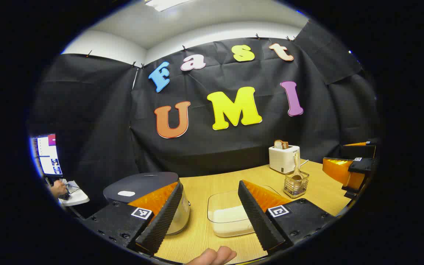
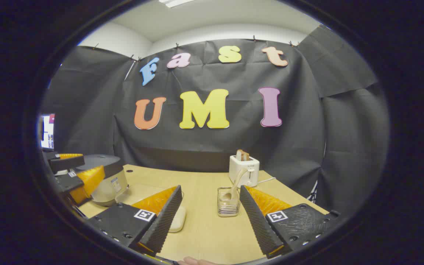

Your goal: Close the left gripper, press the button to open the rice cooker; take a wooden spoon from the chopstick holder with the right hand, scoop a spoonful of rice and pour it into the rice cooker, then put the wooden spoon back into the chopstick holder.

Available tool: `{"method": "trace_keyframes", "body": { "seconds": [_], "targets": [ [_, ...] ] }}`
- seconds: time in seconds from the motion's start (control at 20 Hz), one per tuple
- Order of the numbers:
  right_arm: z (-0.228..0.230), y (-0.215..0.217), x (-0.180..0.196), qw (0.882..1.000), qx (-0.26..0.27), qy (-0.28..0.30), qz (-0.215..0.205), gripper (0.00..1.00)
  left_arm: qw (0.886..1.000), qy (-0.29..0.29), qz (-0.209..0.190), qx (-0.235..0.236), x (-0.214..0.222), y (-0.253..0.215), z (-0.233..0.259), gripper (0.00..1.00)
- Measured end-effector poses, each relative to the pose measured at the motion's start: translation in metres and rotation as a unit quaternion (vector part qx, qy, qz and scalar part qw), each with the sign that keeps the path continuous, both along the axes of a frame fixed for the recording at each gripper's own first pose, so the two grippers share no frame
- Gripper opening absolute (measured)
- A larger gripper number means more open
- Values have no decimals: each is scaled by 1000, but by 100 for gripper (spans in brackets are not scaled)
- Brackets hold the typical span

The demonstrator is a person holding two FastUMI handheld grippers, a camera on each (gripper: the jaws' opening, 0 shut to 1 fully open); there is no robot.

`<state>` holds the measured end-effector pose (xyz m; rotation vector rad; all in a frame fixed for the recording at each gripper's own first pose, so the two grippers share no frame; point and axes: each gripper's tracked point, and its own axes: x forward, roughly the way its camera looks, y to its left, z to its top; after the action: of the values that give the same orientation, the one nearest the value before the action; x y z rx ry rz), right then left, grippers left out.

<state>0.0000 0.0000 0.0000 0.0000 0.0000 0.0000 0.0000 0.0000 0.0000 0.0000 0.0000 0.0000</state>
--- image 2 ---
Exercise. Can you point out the grey silver rice cooker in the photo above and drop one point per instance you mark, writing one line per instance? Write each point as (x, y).
(109, 184)

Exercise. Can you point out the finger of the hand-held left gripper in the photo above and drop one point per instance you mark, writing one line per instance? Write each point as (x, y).
(66, 163)
(64, 183)

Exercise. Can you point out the toast slice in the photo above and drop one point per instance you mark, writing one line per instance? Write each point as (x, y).
(242, 155)

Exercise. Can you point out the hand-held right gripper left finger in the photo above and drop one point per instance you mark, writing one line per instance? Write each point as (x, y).
(160, 224)

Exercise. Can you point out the computer monitor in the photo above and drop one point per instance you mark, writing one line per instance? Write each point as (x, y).
(47, 132)

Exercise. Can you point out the white toaster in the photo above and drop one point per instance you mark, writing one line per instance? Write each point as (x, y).
(247, 171)

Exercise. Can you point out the black backdrop cloth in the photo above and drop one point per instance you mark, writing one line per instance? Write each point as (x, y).
(234, 147)

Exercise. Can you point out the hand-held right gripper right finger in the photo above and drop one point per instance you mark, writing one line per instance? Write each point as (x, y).
(260, 224)

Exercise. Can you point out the wooden spoon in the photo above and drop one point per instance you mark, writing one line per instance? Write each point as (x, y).
(238, 180)

